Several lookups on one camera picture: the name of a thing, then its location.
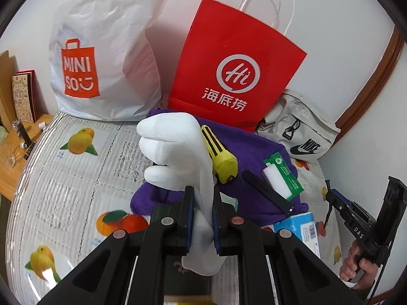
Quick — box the brown wooden frame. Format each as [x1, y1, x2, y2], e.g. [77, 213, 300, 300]
[335, 27, 405, 131]

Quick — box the purple towel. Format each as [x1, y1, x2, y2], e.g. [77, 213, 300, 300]
[130, 108, 301, 227]

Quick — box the grey sports bag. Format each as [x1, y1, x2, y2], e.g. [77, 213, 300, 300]
[256, 89, 341, 160]

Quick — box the fruit-print bed sheet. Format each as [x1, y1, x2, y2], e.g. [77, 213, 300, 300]
[13, 113, 344, 305]

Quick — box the patterned book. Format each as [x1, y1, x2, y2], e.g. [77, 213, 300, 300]
[12, 70, 36, 124]

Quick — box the wooden nightstand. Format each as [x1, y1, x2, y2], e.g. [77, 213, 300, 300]
[0, 51, 53, 202]

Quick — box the black strap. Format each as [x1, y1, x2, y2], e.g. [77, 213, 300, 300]
[242, 171, 296, 214]

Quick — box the person's right forearm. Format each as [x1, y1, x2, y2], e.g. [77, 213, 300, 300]
[356, 273, 398, 305]

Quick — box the clear drinking glass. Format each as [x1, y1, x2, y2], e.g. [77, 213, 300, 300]
[0, 140, 16, 170]

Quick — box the dark green tissue packet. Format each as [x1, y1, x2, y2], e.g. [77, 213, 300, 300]
[262, 151, 304, 201]

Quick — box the blue tissue pack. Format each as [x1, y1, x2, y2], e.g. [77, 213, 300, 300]
[273, 211, 322, 255]

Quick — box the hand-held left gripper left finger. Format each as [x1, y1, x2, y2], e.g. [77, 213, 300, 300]
[38, 186, 194, 305]

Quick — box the black slim bottle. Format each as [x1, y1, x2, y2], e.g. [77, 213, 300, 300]
[13, 119, 32, 159]

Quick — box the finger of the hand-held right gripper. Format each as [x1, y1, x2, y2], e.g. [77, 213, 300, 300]
[324, 179, 380, 249]

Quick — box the white glove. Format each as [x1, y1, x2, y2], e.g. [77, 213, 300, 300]
[137, 112, 229, 275]

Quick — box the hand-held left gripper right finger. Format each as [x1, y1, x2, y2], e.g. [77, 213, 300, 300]
[213, 186, 366, 305]

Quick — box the person's right hand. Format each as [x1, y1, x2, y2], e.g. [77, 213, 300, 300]
[339, 238, 377, 282]

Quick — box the white plastic shopping bag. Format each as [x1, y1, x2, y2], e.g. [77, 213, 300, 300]
[48, 0, 175, 122]

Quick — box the red paper bag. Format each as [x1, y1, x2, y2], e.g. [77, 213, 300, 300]
[167, 0, 308, 132]

